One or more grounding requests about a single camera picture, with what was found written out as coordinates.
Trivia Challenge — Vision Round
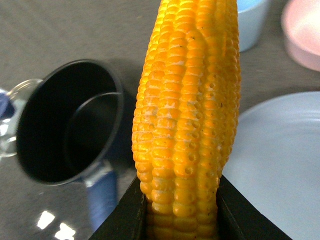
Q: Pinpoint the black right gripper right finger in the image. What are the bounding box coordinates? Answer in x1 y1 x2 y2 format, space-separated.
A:
216 176 290 240

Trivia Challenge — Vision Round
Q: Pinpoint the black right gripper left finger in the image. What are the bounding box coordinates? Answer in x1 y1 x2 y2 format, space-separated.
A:
90 177 147 240

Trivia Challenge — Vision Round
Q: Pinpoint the yellow corn cob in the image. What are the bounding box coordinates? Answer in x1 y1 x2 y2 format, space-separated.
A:
132 0 241 240

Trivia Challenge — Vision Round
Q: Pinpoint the glass lid blue knob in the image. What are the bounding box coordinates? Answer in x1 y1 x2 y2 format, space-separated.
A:
0 78 43 158

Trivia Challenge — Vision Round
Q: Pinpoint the light blue plate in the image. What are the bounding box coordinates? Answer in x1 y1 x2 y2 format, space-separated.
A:
223 91 320 240

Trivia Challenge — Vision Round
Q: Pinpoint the dark blue saucepan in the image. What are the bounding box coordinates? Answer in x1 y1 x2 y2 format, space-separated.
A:
16 60 129 230

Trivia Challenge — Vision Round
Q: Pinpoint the light blue plastic cup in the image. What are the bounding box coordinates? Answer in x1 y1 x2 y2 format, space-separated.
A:
237 0 271 52

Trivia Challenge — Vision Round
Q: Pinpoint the pink plastic bowl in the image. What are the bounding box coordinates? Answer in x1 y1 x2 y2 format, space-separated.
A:
281 0 320 71

